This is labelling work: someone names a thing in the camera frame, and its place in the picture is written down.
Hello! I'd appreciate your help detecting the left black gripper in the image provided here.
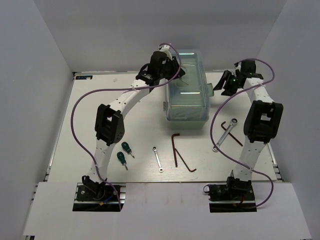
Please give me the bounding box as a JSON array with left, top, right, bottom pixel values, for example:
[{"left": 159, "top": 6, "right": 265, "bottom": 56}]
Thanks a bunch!
[{"left": 159, "top": 56, "right": 187, "bottom": 81}]

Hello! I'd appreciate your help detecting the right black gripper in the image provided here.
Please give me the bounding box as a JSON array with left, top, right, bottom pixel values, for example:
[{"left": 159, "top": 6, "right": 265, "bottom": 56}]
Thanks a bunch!
[{"left": 213, "top": 69, "right": 242, "bottom": 97}]

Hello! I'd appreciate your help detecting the green plastic toolbox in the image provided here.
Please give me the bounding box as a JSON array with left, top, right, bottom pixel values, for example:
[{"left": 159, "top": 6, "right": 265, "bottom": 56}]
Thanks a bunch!
[{"left": 165, "top": 49, "right": 211, "bottom": 130}]

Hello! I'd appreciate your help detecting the large silver ratchet wrench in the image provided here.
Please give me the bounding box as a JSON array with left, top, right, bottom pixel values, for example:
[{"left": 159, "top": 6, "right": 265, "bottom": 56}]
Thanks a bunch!
[{"left": 212, "top": 118, "right": 238, "bottom": 153}]

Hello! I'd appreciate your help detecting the green stubby screwdriver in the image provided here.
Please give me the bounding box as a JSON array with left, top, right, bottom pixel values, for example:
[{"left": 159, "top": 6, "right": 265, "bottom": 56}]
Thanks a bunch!
[
  {"left": 121, "top": 141, "right": 135, "bottom": 158},
  {"left": 116, "top": 151, "right": 129, "bottom": 171}
]

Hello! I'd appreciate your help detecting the small silver wrench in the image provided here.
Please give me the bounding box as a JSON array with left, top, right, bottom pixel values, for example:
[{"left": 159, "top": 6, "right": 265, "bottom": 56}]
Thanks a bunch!
[{"left": 152, "top": 146, "right": 164, "bottom": 173}]

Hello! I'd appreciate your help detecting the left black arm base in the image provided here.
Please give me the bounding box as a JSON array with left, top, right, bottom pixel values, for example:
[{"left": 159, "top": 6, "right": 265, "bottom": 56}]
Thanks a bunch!
[{"left": 72, "top": 175, "right": 126, "bottom": 212}]

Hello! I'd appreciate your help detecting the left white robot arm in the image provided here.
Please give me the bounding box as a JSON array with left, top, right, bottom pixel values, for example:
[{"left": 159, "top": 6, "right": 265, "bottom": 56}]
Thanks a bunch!
[{"left": 82, "top": 50, "right": 185, "bottom": 200}]

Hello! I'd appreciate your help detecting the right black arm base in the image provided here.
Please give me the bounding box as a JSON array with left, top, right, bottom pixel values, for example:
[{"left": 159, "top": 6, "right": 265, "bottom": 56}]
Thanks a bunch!
[{"left": 203, "top": 176, "right": 257, "bottom": 213}]

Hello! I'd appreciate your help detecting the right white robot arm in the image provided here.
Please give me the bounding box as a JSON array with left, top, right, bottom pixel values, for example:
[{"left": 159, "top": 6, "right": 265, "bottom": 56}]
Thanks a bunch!
[{"left": 213, "top": 58, "right": 284, "bottom": 200}]

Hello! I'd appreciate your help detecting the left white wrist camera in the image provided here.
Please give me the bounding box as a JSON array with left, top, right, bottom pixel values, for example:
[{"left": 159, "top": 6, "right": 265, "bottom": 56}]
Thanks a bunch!
[{"left": 158, "top": 43, "right": 173, "bottom": 60}]

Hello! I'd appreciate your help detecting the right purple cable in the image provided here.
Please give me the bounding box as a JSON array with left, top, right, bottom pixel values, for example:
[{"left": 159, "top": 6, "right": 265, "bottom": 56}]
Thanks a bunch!
[{"left": 209, "top": 58, "right": 276, "bottom": 208}]

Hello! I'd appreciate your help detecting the purple cable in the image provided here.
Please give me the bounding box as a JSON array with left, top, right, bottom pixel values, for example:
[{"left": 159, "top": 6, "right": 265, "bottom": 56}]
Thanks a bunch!
[
  {"left": 209, "top": 58, "right": 276, "bottom": 208},
  {"left": 71, "top": 42, "right": 181, "bottom": 212}
]

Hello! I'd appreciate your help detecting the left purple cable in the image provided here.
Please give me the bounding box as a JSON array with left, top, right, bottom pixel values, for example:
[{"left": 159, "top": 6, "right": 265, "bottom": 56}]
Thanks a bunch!
[{"left": 71, "top": 42, "right": 181, "bottom": 212}]

